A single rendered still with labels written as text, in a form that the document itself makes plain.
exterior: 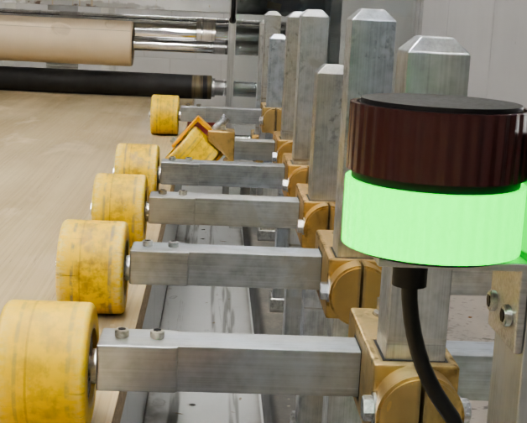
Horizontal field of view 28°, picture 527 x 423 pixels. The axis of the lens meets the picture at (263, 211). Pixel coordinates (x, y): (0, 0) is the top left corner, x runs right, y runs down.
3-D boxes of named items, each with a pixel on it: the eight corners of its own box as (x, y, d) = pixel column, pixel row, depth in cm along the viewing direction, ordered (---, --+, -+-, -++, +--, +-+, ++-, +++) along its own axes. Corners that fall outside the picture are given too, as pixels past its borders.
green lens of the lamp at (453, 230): (494, 228, 39) (499, 169, 38) (544, 268, 33) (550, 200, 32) (331, 222, 38) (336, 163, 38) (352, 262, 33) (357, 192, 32)
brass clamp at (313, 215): (341, 227, 122) (344, 184, 121) (356, 254, 108) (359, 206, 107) (288, 225, 121) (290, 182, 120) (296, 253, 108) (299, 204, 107)
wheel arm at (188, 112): (405, 129, 218) (406, 112, 217) (408, 131, 214) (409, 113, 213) (163, 118, 215) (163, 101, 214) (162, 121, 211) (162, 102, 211)
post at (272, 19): (269, 223, 242) (280, 11, 232) (270, 227, 238) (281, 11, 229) (254, 223, 241) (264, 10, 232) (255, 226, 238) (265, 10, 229)
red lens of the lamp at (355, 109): (500, 161, 38) (506, 101, 38) (551, 190, 32) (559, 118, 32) (336, 154, 38) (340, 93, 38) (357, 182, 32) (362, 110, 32)
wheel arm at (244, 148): (460, 166, 168) (461, 147, 168) (464, 169, 165) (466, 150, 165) (232, 156, 166) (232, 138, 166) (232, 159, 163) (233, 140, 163)
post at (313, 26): (305, 368, 143) (326, 9, 134) (308, 377, 140) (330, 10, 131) (280, 367, 143) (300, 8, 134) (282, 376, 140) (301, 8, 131)
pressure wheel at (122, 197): (148, 159, 115) (142, 209, 110) (148, 213, 121) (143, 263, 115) (92, 157, 115) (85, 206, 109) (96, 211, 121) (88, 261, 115)
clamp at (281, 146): (305, 163, 171) (307, 132, 170) (313, 176, 157) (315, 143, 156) (268, 161, 170) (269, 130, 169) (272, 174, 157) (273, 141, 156)
